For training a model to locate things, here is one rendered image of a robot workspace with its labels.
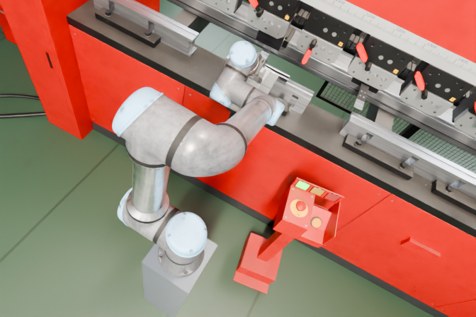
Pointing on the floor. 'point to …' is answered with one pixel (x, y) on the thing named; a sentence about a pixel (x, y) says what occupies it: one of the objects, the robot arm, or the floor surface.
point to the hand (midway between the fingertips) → (251, 78)
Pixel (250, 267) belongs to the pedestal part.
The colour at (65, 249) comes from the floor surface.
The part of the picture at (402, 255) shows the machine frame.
